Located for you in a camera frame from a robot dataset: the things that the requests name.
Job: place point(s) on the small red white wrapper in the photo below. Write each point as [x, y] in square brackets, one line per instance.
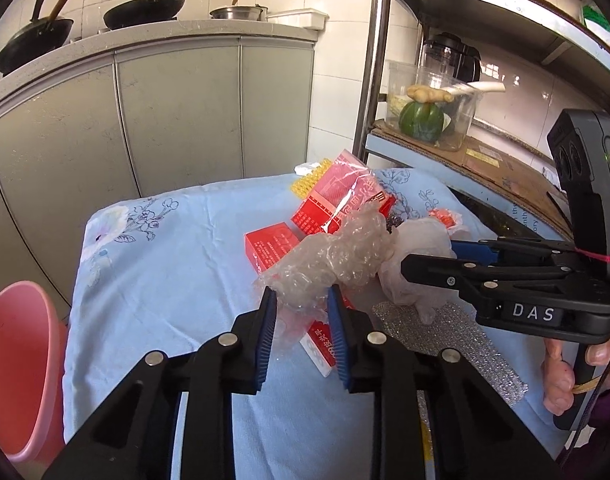
[442, 217]

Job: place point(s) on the silver scouring cloth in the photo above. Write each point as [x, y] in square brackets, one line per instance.
[460, 340]

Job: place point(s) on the white leek stalk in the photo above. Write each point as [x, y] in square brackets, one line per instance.
[485, 87]

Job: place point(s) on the grey kitchen cabinet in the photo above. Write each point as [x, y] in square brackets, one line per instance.
[175, 110]

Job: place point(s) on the small red white box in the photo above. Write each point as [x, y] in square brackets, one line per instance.
[321, 347]

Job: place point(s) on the red carton box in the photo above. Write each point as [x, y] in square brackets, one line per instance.
[267, 247]

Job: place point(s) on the thin white plastic bag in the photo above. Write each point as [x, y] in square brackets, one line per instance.
[420, 245]

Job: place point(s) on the clear plastic container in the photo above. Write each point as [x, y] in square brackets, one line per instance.
[465, 115]

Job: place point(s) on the blue floral tablecloth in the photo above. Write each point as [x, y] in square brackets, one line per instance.
[185, 260]

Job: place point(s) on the pink plastic bucket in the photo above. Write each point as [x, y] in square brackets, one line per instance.
[20, 360]

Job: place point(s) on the white plastic tray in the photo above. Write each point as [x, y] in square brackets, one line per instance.
[305, 17]

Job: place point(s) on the red printed plastic bag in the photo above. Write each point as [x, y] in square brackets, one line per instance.
[335, 180]

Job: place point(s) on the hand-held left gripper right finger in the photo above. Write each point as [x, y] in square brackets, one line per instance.
[337, 340]

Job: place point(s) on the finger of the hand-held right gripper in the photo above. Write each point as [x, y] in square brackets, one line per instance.
[472, 250]
[435, 270]

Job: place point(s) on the green white packet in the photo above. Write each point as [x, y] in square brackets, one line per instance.
[600, 20]

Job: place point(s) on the person's right hand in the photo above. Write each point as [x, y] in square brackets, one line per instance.
[557, 385]

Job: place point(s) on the ginger root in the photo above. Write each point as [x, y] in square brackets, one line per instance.
[425, 94]

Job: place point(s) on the metal shelf rack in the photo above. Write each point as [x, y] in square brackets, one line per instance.
[375, 20]

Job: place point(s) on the yellow plastic piece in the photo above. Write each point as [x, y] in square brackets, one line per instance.
[307, 182]

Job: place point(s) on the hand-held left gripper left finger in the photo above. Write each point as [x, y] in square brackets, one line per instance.
[267, 340]

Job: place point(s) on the steel pot with lid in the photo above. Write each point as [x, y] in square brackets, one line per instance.
[237, 11]

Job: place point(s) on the clear bubble wrap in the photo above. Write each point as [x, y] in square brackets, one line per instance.
[335, 255]

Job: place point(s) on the white foam net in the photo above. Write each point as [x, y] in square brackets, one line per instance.
[305, 167]

